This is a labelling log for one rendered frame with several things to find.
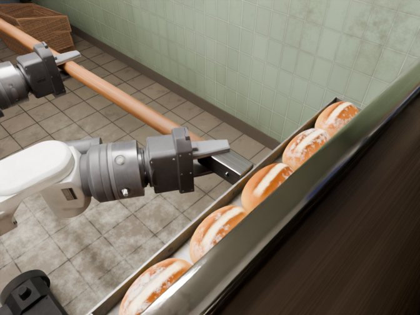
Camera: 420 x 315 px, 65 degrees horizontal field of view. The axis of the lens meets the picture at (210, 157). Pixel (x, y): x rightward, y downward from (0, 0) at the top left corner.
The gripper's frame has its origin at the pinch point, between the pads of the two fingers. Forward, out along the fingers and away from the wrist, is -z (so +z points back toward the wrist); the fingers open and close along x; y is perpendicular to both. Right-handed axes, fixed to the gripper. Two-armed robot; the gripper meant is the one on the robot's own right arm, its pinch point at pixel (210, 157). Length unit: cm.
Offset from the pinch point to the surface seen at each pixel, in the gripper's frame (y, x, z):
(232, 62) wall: -152, 68, -47
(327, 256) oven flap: 30.2, -21.6, 0.4
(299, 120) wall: -107, 86, -78
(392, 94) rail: 21.1, -24.2, -8.2
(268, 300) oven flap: 31.8, -21.7, 4.1
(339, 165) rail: 26.5, -24.0, -1.5
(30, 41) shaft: -49, -1, 35
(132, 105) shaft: -15.5, -1.0, 11.3
